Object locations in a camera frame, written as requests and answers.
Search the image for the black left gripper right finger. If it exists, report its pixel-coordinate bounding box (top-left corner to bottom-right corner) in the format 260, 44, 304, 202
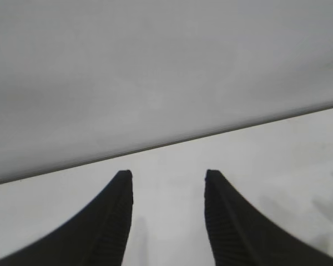
204, 168, 333, 266

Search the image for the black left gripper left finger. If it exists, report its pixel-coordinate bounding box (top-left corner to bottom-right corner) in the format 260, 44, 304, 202
0, 169, 134, 266

